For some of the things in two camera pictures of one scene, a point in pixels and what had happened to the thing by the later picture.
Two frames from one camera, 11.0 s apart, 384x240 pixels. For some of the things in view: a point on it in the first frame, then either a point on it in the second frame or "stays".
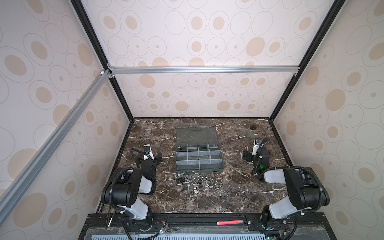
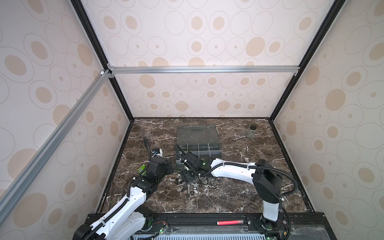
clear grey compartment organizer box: x=197 y=149 stays
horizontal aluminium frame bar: x=276 y=69 stays
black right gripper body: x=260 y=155 → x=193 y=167
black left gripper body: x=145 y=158 → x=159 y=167
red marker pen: x=220 y=223 stays
